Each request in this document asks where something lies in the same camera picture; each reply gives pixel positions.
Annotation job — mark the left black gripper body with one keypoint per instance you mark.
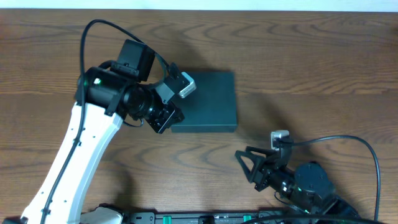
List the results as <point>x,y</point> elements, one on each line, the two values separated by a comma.
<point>166,118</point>

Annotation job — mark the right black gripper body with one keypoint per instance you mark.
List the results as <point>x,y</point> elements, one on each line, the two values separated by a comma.
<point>278,175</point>

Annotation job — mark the dark green box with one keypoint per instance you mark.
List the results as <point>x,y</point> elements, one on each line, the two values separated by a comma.
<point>212,107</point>

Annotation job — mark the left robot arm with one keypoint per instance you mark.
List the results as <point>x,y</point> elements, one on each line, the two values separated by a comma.
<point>107,94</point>

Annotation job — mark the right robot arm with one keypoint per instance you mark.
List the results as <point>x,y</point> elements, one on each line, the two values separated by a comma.
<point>307,187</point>

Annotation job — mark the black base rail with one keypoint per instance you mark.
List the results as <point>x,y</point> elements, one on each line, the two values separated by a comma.
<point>107,215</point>

